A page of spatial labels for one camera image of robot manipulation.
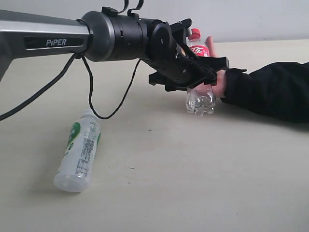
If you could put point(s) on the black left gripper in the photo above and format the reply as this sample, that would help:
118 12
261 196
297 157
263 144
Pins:
177 67

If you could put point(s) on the white green-label bottle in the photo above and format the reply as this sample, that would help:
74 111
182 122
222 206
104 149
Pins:
74 173

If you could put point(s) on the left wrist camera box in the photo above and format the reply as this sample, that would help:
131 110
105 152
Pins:
181 30

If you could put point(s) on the black sleeved forearm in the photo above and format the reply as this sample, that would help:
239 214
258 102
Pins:
278 90

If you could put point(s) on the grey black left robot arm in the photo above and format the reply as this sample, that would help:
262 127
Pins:
108 36

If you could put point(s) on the person's open bare hand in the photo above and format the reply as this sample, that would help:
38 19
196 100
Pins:
219 88

